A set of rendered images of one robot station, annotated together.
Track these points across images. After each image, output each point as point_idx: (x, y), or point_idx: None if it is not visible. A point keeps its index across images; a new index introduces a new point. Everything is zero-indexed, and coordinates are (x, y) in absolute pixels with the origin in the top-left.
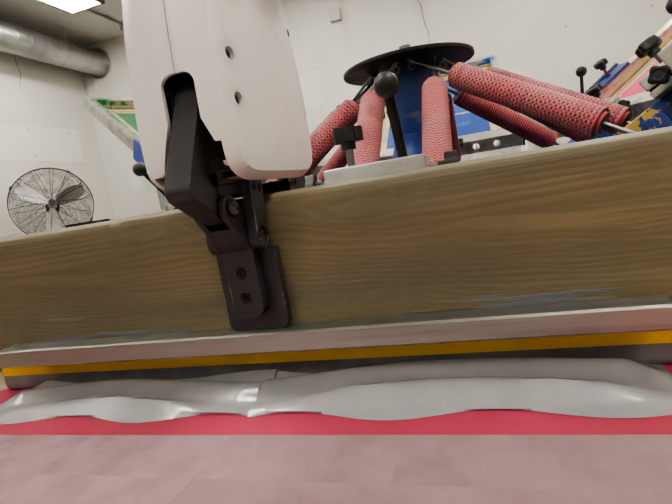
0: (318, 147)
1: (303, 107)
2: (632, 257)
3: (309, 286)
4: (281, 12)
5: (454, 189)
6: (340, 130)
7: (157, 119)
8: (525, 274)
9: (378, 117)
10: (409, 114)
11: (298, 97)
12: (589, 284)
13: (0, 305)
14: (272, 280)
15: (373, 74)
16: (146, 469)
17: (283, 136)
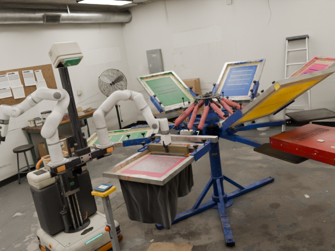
0: (186, 115)
1: (170, 138)
2: (183, 151)
3: (169, 150)
4: (169, 134)
5: (176, 147)
6: (181, 126)
7: (162, 142)
8: (179, 151)
9: (195, 113)
10: None
11: (170, 138)
12: (181, 152)
13: (151, 148)
14: (167, 150)
15: None
16: (161, 158)
17: (168, 142)
